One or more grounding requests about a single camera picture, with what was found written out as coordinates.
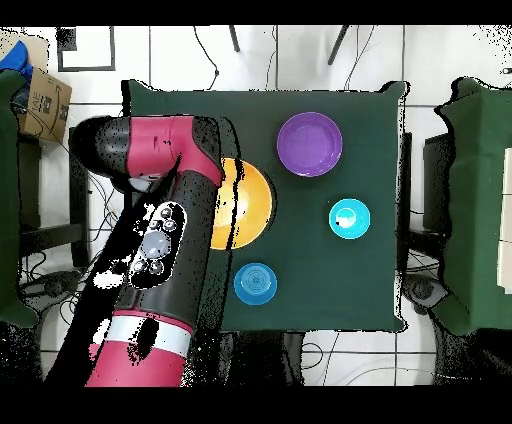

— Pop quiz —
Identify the large orange bowl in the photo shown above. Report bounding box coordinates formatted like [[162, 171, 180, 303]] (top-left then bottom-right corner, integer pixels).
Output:
[[209, 156, 274, 251]]

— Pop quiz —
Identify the small light blue ribbed bowl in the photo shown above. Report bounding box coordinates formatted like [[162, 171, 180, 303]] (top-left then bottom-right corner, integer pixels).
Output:
[[328, 198, 372, 240]]

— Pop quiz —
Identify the medium blue bowl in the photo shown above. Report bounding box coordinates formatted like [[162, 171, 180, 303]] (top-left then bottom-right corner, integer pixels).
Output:
[[233, 261, 278, 307]]

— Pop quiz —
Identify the wide purple bowl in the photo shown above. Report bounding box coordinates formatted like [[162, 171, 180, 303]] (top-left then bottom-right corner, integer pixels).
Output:
[[276, 111, 344, 178]]

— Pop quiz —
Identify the dark green table cloth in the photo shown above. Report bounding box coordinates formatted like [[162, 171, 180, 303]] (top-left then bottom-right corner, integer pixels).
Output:
[[121, 79, 409, 333]]

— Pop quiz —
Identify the black tripod stand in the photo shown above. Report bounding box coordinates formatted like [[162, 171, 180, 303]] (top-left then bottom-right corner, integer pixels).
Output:
[[327, 24, 350, 66]]

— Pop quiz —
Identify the green cloth covered table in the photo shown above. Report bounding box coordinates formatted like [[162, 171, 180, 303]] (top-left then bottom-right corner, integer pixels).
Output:
[[433, 76, 512, 337], [0, 69, 40, 330]]

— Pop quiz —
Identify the printed cardboard box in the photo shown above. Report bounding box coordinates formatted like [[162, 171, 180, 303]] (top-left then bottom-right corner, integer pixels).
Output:
[[19, 67, 74, 144]]

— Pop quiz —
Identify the white box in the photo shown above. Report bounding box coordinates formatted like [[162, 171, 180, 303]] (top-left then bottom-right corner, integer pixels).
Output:
[[495, 146, 512, 295]]

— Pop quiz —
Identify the plain cardboard box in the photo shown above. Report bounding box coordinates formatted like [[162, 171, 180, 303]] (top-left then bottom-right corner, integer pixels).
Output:
[[0, 31, 50, 73]]

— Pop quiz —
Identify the blue bag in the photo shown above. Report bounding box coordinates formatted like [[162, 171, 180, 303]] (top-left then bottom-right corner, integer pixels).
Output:
[[0, 39, 34, 83]]

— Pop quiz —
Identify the black bench frame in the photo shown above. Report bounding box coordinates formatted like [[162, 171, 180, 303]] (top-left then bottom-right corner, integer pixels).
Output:
[[17, 126, 92, 269]]

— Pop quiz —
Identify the black pedestal foot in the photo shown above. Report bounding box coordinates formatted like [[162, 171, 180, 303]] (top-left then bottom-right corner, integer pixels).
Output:
[[401, 271, 449, 315], [19, 270, 83, 313]]

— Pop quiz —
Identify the black square floor frame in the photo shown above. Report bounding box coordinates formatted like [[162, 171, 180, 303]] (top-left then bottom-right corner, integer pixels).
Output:
[[56, 25, 117, 74]]

